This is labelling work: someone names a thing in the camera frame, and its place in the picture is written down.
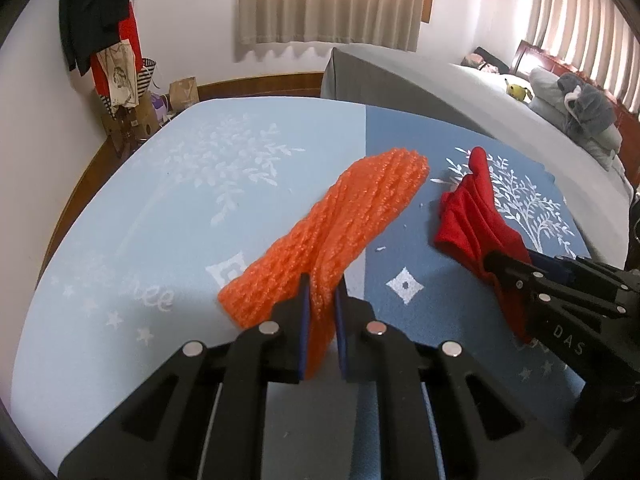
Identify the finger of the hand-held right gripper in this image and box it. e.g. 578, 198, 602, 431
530, 255, 640, 291
482, 251, 628, 317

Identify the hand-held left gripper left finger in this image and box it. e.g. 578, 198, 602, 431
57, 272, 312, 480

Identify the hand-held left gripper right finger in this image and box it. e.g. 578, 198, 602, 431
334, 285, 583, 480

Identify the red cloth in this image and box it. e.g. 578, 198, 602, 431
434, 146, 536, 343

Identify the orange knitted cloth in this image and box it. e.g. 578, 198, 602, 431
216, 147, 431, 378

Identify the dark grey garment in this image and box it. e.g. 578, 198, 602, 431
557, 72, 615, 136

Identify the blue printed blanket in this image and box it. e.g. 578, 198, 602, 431
12, 97, 591, 480

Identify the grey bed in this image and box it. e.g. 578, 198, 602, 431
320, 46, 636, 271

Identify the pink plush toy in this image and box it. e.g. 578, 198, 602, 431
460, 54, 498, 75

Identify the black pillow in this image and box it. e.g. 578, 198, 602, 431
472, 47, 511, 73

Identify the reddish wooden headboard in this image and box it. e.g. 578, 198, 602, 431
509, 40, 640, 186

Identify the beige pleated curtain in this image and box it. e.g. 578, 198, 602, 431
530, 0, 640, 106

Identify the brown cardboard box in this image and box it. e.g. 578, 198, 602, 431
102, 97, 161, 143

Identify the brown paper bag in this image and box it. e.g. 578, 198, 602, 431
168, 77, 200, 113

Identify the purple bag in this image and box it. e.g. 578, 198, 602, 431
150, 92, 176, 123

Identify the black white striped bag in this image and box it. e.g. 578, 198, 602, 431
97, 57, 158, 116

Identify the beige printed tote bag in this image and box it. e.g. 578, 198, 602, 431
97, 42, 138, 113

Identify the beige scalloped curtain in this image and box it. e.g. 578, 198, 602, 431
236, 0, 436, 63

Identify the red garment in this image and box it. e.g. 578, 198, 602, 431
90, 2, 143, 98

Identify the black jacket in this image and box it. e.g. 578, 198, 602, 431
59, 0, 132, 77

